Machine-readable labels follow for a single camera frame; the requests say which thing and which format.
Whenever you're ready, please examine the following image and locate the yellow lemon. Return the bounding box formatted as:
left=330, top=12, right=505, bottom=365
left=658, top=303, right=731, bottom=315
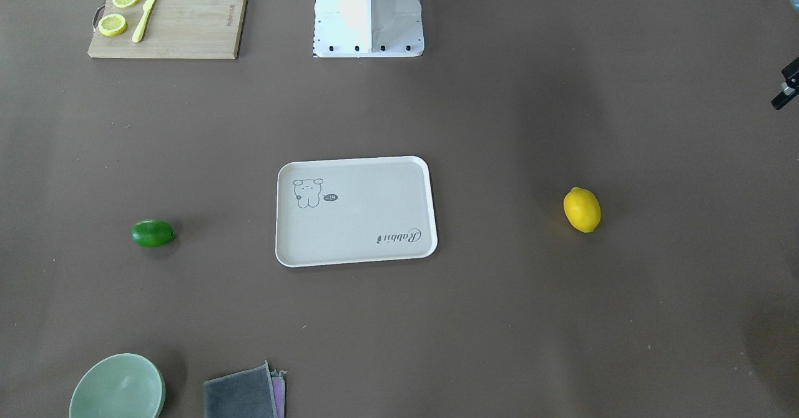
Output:
left=562, top=186, right=602, bottom=233

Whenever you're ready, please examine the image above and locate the green lime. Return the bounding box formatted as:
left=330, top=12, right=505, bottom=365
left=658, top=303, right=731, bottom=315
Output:
left=130, top=220, right=175, bottom=248

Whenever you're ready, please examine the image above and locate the beige rabbit tray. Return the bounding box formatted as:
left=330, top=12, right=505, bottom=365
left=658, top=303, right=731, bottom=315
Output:
left=275, top=155, right=438, bottom=268

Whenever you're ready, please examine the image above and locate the purple cloth under grey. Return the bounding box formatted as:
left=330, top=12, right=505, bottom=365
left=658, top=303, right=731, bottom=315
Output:
left=270, top=370, right=287, bottom=418

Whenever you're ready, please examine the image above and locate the bamboo cutting board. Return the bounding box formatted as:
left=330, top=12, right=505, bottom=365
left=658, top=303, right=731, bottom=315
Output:
left=87, top=0, right=247, bottom=59

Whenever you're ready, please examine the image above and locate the grey folded cloth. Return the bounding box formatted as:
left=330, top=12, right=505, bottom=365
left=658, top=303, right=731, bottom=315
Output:
left=203, top=362, right=276, bottom=417

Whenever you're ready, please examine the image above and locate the yellow plastic knife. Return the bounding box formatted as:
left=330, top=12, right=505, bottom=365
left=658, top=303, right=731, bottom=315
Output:
left=131, top=0, right=157, bottom=43

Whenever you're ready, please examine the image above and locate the lemon slice lower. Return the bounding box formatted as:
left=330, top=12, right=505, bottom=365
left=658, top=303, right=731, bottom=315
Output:
left=96, top=14, right=127, bottom=37

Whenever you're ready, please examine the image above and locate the light green bowl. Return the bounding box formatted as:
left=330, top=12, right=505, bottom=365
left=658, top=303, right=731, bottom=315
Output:
left=69, top=353, right=166, bottom=417

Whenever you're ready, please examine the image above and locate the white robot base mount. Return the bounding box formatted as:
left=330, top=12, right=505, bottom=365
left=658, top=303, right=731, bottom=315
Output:
left=312, top=0, right=425, bottom=58

